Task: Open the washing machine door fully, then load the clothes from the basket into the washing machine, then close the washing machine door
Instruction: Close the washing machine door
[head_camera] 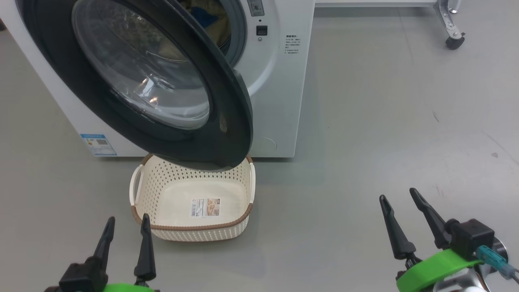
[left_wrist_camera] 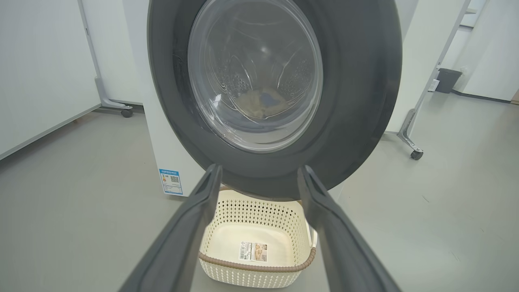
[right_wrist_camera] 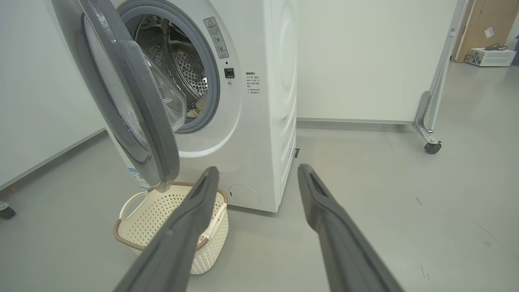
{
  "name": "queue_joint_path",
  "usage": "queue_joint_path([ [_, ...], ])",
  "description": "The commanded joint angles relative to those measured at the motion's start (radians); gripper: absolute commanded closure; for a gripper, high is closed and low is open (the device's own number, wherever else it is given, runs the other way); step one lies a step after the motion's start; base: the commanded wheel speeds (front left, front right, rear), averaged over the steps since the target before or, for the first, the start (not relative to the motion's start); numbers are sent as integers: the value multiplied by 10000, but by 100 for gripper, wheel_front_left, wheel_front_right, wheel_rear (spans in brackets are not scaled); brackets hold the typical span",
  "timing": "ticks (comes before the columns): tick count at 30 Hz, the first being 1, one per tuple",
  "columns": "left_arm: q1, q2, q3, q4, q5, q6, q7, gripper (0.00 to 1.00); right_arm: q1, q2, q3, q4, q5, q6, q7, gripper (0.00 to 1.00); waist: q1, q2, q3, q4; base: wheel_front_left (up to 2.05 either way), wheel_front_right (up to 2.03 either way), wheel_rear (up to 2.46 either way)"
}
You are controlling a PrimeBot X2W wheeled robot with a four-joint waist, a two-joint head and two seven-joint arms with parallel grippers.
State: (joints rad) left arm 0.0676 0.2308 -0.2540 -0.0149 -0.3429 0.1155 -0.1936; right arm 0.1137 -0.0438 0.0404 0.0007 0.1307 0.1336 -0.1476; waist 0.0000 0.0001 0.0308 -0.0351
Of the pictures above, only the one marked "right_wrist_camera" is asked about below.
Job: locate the white perforated equipment box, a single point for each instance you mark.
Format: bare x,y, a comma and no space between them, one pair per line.
490,56

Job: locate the cream perforated laundry basket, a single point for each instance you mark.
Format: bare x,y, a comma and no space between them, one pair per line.
150,219

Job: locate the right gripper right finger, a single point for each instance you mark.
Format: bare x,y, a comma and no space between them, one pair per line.
344,251

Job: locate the light wooden door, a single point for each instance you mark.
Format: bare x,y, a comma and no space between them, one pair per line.
486,16

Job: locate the small grey caster wheel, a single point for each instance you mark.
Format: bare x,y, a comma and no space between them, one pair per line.
6,211

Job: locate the metal bracket with caster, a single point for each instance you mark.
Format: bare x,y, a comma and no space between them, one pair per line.
423,121

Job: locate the blue energy label sticker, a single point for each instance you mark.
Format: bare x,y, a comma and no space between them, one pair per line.
138,178

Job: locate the white front-load washing machine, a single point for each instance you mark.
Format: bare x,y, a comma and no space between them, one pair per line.
263,121

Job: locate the round glass washing machine door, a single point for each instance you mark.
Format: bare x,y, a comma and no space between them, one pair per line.
154,121

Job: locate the grey warning sticker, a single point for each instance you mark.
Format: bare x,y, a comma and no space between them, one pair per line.
217,38

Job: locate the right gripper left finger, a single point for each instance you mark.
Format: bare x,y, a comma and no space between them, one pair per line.
178,243

